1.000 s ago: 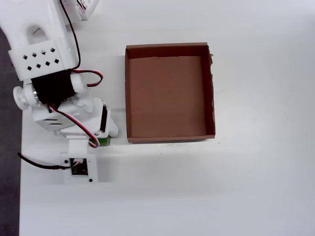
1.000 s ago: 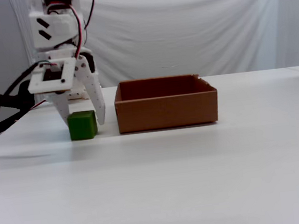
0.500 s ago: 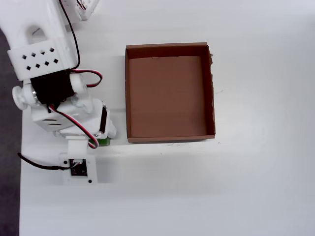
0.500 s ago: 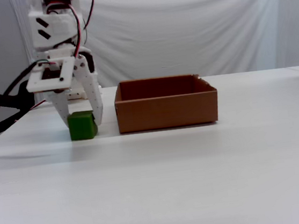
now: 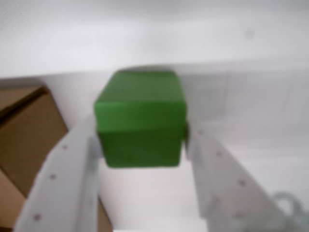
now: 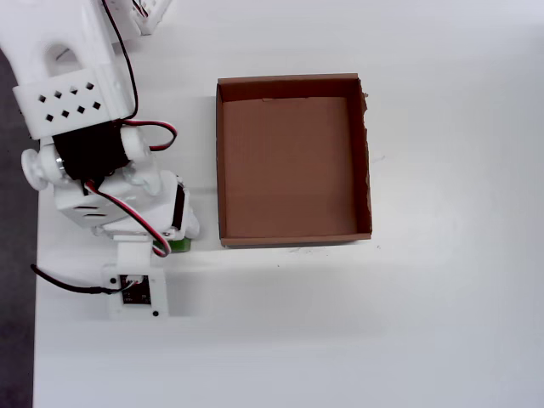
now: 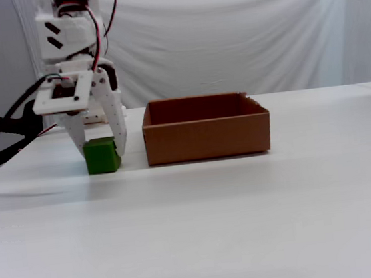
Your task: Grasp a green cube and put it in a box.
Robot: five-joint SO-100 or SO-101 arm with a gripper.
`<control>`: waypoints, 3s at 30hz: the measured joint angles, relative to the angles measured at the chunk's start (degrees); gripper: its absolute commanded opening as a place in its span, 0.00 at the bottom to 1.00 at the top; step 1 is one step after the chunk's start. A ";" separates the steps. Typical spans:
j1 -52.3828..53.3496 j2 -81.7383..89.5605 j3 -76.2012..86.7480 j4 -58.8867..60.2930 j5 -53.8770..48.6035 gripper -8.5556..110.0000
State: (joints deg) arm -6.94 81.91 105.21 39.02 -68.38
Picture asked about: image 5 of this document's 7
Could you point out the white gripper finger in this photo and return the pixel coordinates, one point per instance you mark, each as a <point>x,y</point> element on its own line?
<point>227,193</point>
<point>65,181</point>

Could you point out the green cube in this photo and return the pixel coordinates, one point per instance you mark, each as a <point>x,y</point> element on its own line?
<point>140,120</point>

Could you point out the brown cardboard box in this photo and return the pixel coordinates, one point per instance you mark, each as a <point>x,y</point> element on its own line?
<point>29,133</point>

